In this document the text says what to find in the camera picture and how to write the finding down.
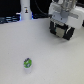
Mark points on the black kcup holder drawer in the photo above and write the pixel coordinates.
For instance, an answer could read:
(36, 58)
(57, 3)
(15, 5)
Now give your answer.
(64, 31)

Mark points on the black keyboard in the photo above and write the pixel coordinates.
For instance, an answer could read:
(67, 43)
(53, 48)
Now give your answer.
(10, 19)

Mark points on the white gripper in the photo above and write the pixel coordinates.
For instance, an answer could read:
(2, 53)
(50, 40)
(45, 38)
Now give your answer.
(73, 18)

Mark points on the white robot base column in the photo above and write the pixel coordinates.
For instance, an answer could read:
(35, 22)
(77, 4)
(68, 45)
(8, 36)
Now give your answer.
(26, 13)

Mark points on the white kcup green lid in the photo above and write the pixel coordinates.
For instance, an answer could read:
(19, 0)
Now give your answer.
(27, 64)

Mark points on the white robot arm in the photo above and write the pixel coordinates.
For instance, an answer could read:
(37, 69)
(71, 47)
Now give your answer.
(66, 5)

